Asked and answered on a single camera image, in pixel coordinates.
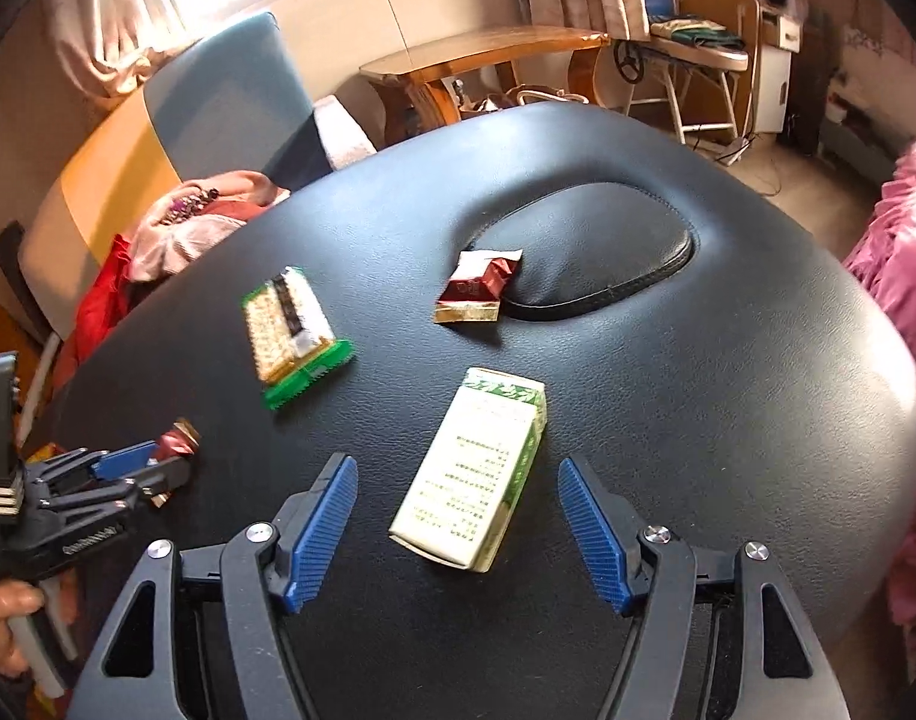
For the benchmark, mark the red and gold snack packet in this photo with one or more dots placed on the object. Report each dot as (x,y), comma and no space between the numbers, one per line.
(480,281)

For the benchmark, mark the pink clothes pile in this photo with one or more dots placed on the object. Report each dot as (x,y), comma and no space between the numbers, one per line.
(203,225)

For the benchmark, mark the wooden bench table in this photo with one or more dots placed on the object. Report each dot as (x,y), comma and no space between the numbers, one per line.
(488,49)

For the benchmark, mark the beige curtain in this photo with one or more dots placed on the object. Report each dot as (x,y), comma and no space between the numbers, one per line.
(120,15)

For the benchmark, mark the white towel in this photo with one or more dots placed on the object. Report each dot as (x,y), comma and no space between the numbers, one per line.
(345,131)

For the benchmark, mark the black leather massage bed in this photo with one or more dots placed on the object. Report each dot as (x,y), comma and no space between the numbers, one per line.
(728,390)

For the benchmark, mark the person's left hand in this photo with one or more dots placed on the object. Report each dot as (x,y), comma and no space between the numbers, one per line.
(4,607)

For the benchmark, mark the green cracker packet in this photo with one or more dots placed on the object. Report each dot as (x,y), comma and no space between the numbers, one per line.
(289,334)

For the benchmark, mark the pink fluffy blanket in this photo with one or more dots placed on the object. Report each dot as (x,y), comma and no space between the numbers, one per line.
(904,255)

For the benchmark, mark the red cloth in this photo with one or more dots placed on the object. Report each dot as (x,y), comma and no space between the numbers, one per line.
(101,300)

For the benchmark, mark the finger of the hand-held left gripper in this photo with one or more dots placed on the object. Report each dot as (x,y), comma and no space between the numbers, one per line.
(124,459)
(165,474)

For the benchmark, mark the white frame folding chair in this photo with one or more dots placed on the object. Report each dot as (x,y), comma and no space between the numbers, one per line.
(694,41)

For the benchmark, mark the small red candy wrapper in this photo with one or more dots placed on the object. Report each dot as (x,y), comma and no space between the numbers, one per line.
(179,439)

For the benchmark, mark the white cabinet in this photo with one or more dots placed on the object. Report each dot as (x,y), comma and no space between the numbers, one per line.
(777,67)

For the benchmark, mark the white and green carton box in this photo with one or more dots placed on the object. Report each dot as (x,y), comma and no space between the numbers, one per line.
(469,472)

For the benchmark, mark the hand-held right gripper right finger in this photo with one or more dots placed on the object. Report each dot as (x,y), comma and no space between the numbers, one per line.
(594,536)

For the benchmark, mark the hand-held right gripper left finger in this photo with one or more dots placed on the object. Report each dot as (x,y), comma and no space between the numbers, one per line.
(319,536)

